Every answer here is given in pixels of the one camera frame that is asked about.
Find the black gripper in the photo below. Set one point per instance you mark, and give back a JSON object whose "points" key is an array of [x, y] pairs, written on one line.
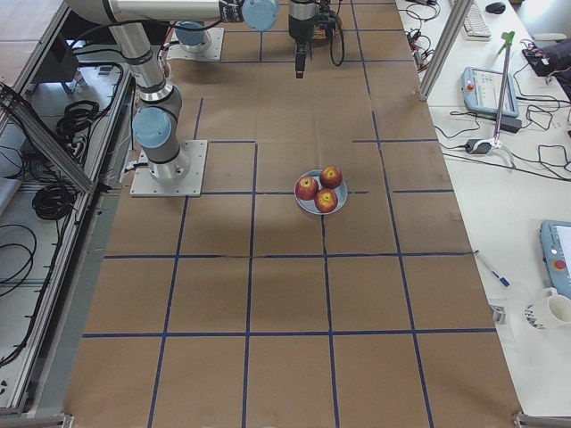
{"points": [[299, 26]]}

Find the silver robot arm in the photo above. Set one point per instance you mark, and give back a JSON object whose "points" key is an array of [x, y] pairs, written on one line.
{"points": [[190, 33], [155, 125]]}

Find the woven wicker basket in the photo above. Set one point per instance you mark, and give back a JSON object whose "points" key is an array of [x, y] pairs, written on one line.
{"points": [[329, 26]]}

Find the red plate apple back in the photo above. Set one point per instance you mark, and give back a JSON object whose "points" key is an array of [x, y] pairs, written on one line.
{"points": [[331, 177]]}

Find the red plate apple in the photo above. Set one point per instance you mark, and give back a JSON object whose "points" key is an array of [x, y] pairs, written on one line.
{"points": [[331, 177], [306, 188], [326, 200]]}

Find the red plate apple left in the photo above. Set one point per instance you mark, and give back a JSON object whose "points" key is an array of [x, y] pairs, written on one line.
{"points": [[306, 188]]}

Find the light blue plate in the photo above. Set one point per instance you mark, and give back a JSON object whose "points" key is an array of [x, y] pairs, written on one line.
{"points": [[309, 206]]}

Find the red plate apple front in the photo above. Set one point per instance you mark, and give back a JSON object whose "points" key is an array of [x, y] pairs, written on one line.
{"points": [[326, 200]]}

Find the blue teach pendant tablet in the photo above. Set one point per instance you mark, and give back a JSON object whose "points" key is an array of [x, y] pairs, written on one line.
{"points": [[481, 92]]}

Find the blue white pen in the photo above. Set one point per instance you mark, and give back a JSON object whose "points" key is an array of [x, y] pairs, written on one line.
{"points": [[488, 265]]}

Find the white mug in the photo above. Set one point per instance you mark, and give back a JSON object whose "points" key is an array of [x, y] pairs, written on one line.
{"points": [[551, 310]]}

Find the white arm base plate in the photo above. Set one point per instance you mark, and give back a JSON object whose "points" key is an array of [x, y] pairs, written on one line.
{"points": [[201, 46], [183, 176]]}

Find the aluminium frame post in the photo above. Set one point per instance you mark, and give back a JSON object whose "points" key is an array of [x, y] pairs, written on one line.
{"points": [[451, 29]]}

